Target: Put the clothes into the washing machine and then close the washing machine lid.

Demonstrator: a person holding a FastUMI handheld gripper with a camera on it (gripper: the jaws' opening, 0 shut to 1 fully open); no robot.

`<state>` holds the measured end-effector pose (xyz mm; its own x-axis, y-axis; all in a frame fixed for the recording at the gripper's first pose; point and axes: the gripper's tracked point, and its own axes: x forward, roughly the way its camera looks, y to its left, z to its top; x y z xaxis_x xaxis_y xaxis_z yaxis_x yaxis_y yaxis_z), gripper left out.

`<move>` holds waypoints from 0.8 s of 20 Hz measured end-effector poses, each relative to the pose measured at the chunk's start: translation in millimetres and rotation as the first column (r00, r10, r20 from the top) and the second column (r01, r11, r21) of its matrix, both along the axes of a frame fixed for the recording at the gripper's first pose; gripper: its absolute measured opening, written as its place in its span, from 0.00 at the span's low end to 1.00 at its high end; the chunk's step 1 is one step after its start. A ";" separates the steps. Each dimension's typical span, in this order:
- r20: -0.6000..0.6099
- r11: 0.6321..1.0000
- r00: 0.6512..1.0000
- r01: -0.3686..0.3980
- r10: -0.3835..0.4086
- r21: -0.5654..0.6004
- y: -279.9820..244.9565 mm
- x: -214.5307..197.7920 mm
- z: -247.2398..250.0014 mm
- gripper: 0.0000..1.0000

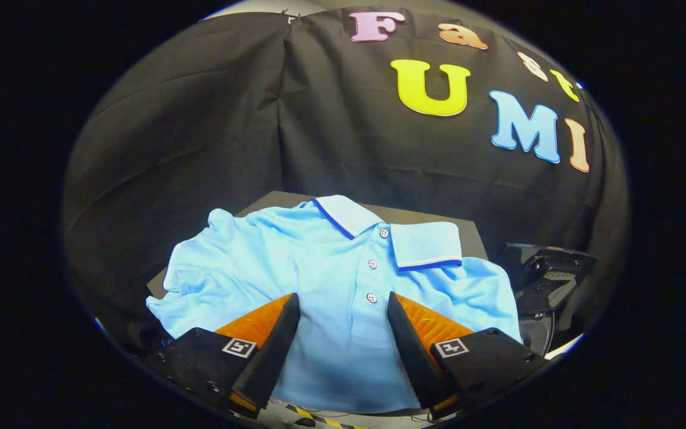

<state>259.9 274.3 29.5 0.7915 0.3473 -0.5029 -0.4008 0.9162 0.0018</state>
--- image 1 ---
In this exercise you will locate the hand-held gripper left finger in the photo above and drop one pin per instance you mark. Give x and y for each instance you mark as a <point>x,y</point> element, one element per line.
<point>268,351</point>

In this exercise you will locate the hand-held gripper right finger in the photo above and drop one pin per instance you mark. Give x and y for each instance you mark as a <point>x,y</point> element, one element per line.
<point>411,348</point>

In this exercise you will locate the light blue polo shirt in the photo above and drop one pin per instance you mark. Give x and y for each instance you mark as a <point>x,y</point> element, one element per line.
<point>331,280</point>

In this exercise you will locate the dark grey washing machine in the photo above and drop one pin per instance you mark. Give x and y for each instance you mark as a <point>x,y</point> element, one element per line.
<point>538,330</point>

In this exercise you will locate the black washing machine lid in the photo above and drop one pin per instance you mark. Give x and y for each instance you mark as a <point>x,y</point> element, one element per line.
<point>548,271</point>

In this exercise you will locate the yellow black hazard tape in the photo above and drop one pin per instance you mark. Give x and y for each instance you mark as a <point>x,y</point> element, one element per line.
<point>325,420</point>

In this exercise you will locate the black and grey cabinet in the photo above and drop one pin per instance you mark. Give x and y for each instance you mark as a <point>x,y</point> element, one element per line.
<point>432,215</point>

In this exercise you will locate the white flat board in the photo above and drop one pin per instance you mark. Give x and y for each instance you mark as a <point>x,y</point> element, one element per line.
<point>566,347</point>

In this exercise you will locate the black backdrop cloth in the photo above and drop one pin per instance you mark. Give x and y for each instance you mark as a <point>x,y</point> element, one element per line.
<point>200,131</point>

